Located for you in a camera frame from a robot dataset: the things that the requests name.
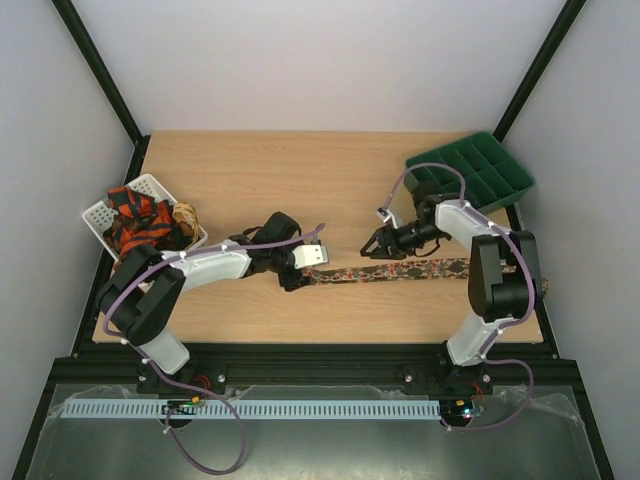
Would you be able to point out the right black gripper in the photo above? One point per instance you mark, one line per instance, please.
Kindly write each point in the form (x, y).
(391, 240)

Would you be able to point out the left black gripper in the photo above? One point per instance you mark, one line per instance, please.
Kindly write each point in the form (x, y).
(295, 282)

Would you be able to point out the floral patterned tie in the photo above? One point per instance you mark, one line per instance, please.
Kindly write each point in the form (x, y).
(425, 269)

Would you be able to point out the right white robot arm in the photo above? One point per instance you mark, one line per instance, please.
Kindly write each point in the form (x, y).
(503, 272)

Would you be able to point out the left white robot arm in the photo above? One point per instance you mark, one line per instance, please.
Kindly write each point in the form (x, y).
(140, 297)

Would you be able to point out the brown tan patterned tie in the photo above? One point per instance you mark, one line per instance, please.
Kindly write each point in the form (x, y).
(185, 216)

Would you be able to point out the green divided organizer tray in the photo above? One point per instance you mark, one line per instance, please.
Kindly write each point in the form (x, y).
(494, 179)

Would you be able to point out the orange navy striped tie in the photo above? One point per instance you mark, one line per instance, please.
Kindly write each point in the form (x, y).
(139, 220)

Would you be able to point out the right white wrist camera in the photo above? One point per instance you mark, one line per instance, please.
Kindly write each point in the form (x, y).
(388, 217)

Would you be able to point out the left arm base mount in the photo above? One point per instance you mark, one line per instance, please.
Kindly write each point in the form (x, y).
(149, 383)

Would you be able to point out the white slotted cable duct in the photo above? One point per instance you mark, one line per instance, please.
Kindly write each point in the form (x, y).
(254, 409)

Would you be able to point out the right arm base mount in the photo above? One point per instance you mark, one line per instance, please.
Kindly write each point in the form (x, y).
(437, 380)

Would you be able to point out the left black frame post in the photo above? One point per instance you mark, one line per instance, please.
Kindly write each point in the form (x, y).
(90, 53)

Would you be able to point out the black frame post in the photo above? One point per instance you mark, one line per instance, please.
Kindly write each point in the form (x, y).
(561, 26)
(90, 53)

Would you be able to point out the black aluminium frame rail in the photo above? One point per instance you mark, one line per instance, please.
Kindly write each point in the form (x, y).
(372, 365)

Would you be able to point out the right black frame post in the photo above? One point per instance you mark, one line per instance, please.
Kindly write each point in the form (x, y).
(561, 26)

